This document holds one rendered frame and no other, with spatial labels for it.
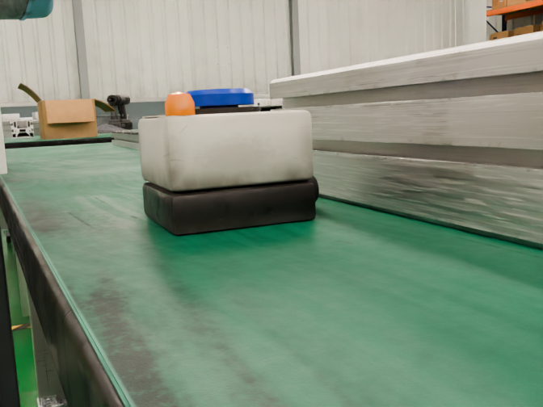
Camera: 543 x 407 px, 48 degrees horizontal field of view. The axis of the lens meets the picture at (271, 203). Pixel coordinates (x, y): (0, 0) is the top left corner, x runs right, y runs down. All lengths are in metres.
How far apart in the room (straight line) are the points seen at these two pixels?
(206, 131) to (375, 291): 0.14
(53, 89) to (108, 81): 0.95
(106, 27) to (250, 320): 11.54
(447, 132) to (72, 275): 0.18
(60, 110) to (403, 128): 2.27
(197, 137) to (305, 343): 0.17
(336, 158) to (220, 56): 11.86
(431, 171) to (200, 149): 0.11
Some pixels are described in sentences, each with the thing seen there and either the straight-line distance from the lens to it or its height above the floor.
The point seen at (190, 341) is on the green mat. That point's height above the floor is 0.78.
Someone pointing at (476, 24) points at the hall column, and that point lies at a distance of 8.70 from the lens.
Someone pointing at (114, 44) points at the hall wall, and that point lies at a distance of 11.68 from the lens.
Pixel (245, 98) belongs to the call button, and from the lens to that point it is 0.34.
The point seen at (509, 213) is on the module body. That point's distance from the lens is 0.28.
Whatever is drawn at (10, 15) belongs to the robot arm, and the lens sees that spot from 0.93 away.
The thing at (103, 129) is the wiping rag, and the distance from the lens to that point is 3.33.
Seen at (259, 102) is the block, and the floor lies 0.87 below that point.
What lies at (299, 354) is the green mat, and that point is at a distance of 0.16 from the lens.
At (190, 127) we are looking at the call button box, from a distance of 0.31.
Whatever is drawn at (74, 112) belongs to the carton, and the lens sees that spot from 2.55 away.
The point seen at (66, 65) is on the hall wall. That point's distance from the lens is 11.50.
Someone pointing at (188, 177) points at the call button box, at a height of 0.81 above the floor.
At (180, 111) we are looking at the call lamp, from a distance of 0.31.
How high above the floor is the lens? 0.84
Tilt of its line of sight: 8 degrees down
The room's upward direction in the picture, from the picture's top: 3 degrees counter-clockwise
